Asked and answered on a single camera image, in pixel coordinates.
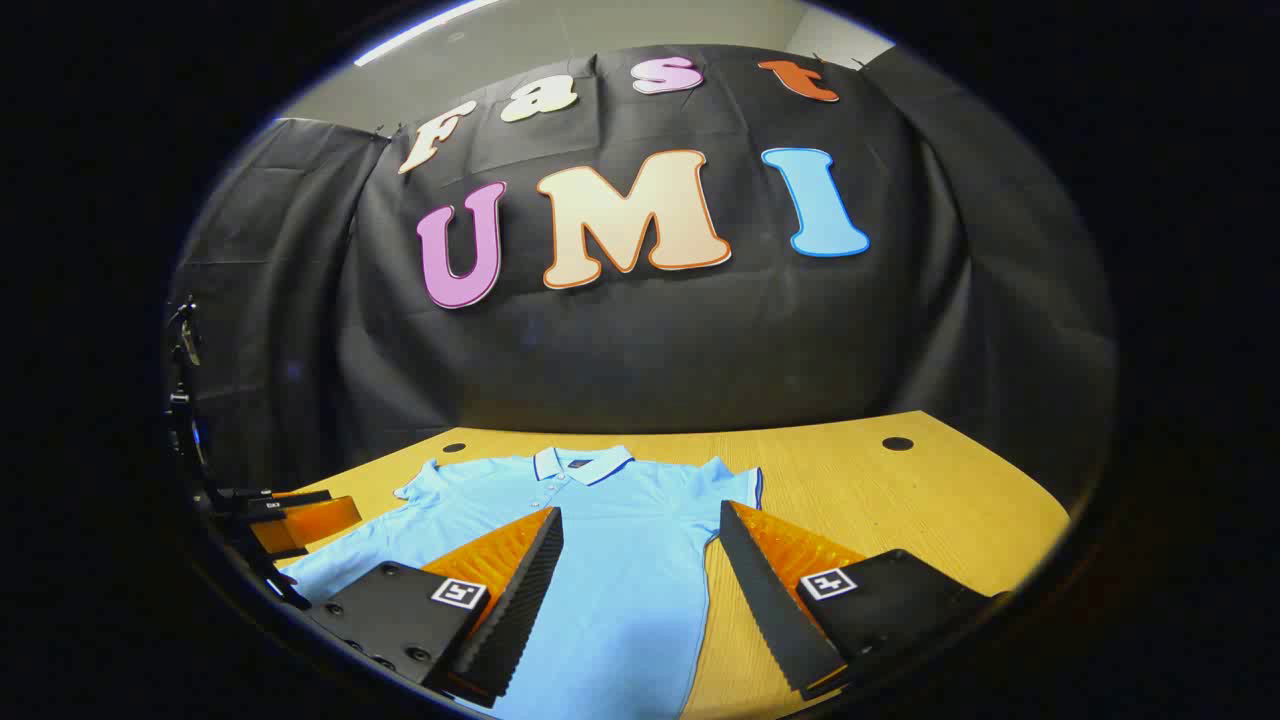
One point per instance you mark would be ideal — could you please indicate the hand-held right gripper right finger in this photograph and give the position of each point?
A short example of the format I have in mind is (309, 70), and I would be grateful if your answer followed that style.
(770, 600)

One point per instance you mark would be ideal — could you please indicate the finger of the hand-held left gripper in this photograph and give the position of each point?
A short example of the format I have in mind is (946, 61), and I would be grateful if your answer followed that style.
(310, 520)

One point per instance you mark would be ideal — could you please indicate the black backdrop cloth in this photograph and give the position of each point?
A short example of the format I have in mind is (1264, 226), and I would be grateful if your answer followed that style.
(650, 340)

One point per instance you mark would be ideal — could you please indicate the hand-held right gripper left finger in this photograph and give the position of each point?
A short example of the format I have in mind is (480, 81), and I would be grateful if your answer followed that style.
(520, 590)

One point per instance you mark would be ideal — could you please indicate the light blue polo T-shirt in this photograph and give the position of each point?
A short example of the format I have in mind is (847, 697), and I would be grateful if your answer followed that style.
(620, 520)

